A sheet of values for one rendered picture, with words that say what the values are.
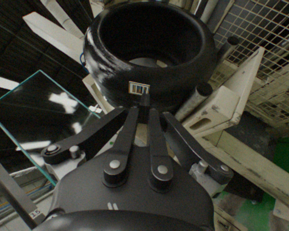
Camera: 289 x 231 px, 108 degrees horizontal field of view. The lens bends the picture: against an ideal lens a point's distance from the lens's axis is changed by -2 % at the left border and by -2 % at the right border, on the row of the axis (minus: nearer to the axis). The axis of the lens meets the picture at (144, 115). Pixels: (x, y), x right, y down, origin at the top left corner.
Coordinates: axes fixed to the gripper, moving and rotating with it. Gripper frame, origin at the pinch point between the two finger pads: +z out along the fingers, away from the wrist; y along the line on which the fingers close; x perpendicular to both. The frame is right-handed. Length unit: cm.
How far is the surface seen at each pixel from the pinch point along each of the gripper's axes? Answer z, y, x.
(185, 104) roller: 18.6, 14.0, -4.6
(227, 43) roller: 31.2, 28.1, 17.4
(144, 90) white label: 14.7, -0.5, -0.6
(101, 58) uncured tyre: 20.4, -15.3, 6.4
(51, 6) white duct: 122, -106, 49
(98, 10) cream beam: 75, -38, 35
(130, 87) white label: 14.9, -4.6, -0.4
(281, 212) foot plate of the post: 17, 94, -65
